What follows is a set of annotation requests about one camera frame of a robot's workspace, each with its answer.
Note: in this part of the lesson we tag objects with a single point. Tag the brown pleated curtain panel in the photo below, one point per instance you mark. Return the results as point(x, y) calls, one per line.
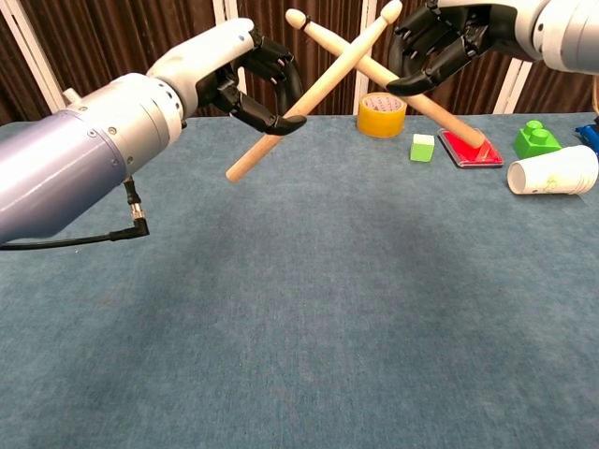
point(117, 37)
point(561, 93)
point(468, 93)
point(337, 100)
point(14, 84)

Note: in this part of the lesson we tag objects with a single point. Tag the green toy building brick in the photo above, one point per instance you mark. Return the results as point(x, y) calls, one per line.
point(533, 142)

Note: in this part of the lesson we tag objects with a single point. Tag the blue felt table mat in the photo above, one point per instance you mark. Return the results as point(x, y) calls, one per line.
point(281, 304)

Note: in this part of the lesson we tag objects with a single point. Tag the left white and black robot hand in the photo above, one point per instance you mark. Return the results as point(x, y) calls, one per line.
point(206, 58)

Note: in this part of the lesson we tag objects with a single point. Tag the green and white foam block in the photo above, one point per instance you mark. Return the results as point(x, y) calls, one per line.
point(421, 150)

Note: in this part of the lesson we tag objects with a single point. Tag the blue snack packet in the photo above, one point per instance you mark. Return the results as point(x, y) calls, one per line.
point(589, 136)

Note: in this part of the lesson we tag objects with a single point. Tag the yellow packing tape roll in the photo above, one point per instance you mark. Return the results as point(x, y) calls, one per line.
point(379, 124)

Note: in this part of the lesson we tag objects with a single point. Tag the red ink pad case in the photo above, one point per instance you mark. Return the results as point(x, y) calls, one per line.
point(468, 158)

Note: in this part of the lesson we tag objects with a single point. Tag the wooden drumstick with black band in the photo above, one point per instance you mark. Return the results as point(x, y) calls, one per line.
point(444, 118)

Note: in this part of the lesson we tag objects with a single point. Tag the white paper cup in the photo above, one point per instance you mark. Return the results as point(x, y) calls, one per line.
point(557, 170)

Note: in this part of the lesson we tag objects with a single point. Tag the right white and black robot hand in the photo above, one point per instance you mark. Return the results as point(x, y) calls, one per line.
point(491, 23)

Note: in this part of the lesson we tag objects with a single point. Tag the plain wooden drumstick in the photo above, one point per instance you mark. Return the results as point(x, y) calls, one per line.
point(327, 80)

